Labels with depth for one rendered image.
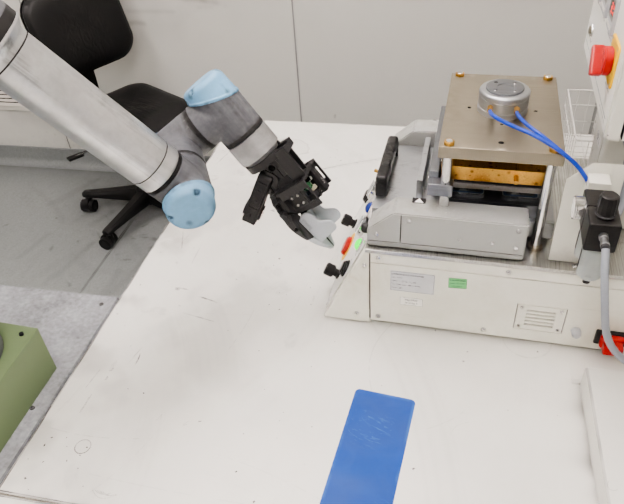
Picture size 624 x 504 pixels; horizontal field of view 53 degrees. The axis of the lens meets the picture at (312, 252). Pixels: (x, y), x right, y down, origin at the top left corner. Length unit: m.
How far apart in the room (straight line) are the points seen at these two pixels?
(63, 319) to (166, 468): 0.42
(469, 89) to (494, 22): 1.44
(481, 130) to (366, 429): 0.50
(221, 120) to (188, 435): 0.50
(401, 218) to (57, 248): 2.05
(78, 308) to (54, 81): 0.60
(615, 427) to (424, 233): 0.40
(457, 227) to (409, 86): 1.71
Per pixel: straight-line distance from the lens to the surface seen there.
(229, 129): 1.01
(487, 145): 0.98
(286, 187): 1.05
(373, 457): 0.99
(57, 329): 1.30
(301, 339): 1.15
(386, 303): 1.13
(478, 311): 1.12
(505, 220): 1.01
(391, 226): 1.02
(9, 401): 1.14
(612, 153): 1.08
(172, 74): 2.92
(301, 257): 1.32
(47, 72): 0.83
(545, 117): 1.07
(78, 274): 2.68
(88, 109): 0.85
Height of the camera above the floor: 1.59
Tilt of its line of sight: 39 degrees down
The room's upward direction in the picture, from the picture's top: 4 degrees counter-clockwise
